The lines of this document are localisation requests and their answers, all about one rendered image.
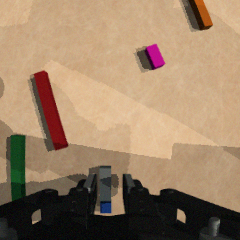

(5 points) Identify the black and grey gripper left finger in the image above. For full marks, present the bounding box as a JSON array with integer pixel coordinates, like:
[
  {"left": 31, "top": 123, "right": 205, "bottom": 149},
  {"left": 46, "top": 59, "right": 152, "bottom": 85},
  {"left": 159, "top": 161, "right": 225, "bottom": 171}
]
[{"left": 0, "top": 174, "right": 97, "bottom": 240}]

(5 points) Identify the orange rod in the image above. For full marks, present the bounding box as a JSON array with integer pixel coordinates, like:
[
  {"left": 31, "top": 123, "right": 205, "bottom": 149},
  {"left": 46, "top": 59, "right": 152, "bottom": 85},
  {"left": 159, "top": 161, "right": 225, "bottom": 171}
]
[{"left": 188, "top": 0, "right": 213, "bottom": 31}]

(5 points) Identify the green rod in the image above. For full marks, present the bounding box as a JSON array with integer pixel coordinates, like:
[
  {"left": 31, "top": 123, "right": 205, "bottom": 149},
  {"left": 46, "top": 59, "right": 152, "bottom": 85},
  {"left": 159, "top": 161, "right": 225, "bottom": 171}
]
[{"left": 10, "top": 135, "right": 26, "bottom": 201}]

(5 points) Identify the red rod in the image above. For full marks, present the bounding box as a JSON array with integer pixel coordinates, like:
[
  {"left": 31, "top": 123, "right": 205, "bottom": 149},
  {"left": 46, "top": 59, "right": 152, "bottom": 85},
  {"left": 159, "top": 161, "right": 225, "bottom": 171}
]
[{"left": 34, "top": 70, "right": 68, "bottom": 151}]

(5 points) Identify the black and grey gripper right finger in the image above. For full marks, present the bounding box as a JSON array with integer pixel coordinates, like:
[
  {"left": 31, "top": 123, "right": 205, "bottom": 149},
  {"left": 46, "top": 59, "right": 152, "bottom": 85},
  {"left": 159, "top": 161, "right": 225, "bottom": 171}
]
[{"left": 122, "top": 174, "right": 240, "bottom": 240}]

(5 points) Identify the small blue cube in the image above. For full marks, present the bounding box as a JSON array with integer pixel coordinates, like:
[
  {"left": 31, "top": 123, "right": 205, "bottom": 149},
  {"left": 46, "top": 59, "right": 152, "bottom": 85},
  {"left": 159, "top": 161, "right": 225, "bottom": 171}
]
[{"left": 100, "top": 201, "right": 111, "bottom": 213}]

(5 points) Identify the small magenta block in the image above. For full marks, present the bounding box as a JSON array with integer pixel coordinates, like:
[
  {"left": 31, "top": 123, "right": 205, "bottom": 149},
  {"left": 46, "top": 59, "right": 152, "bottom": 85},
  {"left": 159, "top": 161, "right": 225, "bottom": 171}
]
[{"left": 144, "top": 44, "right": 165, "bottom": 70}]

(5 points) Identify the grey rod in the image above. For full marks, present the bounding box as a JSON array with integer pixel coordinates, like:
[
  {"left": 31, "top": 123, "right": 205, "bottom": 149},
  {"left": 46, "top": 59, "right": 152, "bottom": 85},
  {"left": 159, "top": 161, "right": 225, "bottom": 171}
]
[{"left": 100, "top": 166, "right": 111, "bottom": 201}]

